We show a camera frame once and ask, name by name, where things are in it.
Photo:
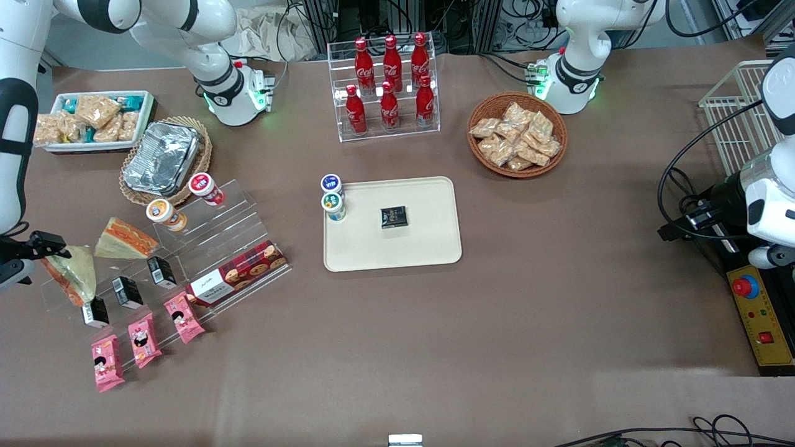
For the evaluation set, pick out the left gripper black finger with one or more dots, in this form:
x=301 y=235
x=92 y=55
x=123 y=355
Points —
x=678 y=230

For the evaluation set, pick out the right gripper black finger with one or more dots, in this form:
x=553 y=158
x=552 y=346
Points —
x=49 y=243

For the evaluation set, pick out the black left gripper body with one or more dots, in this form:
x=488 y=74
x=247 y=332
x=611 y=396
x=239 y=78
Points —
x=722 y=202

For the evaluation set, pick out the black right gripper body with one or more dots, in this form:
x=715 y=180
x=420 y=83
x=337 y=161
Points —
x=25 y=247

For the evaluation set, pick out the lettuce ham sandwich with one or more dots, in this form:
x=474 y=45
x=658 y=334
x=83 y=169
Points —
x=77 y=276

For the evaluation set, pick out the green lid yogurt cup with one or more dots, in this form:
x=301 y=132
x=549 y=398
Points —
x=333 y=205

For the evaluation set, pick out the blue lid yogurt cup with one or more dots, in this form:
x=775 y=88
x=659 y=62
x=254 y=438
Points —
x=331 y=184

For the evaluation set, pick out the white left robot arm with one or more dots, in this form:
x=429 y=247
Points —
x=577 y=62

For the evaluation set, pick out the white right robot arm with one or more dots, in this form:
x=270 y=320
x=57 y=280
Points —
x=217 y=99

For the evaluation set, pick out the wrapped egg ham sandwich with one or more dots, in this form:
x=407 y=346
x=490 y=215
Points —
x=124 y=241

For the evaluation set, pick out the flat wicker tray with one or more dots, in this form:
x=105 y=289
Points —
x=205 y=149

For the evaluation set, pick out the beige plastic tray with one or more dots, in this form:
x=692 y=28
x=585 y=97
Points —
x=397 y=248

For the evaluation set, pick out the small black white box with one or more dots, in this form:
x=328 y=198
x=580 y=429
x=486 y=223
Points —
x=96 y=312
x=161 y=272
x=127 y=292

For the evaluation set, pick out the crispy rice snack packet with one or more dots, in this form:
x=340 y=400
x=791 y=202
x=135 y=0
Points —
x=71 y=127
x=98 y=110
x=129 y=123
x=109 y=130
x=46 y=129

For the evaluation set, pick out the teal snack packet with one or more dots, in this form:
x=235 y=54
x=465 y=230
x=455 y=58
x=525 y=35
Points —
x=69 y=105
x=131 y=102
x=89 y=135

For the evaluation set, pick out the orange lid yogurt cup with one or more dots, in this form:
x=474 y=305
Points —
x=161 y=212

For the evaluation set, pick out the yellow emergency stop control box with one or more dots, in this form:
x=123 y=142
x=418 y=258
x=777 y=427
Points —
x=767 y=316

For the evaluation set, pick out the pink snack packet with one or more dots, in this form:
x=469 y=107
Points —
x=144 y=340
x=184 y=318
x=107 y=363

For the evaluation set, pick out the aluminium foil container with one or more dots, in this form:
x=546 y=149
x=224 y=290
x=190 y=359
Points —
x=161 y=158

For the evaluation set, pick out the clear acrylic stepped stand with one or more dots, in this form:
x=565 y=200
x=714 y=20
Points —
x=199 y=239

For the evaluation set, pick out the clear bag fried snack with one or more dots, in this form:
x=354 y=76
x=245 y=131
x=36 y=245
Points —
x=550 y=148
x=484 y=127
x=517 y=115
x=518 y=164
x=495 y=150
x=532 y=155
x=508 y=131
x=541 y=125

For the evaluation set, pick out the red lid yogurt cup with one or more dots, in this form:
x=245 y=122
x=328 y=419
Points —
x=204 y=186

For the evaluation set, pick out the white plastic bin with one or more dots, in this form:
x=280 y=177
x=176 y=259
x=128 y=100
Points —
x=146 y=105

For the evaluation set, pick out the red plaid cookie box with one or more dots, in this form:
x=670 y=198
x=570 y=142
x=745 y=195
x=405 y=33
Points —
x=239 y=273

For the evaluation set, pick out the round brown wicker basket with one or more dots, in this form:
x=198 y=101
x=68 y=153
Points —
x=490 y=102

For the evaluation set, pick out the red cola bottle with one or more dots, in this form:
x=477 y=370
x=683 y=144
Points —
x=364 y=68
x=425 y=102
x=420 y=62
x=392 y=65
x=389 y=108
x=356 y=112

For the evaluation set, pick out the black chocolate packet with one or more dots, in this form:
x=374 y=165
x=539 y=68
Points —
x=394 y=217

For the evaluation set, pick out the crumpled beige cloth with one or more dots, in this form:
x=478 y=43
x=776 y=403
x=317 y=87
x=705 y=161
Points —
x=273 y=34

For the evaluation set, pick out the clear acrylic bottle rack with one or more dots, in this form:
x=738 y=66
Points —
x=338 y=74

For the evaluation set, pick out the small white device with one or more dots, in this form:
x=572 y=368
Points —
x=405 y=440

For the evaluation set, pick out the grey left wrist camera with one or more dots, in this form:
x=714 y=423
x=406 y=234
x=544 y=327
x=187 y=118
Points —
x=770 y=256

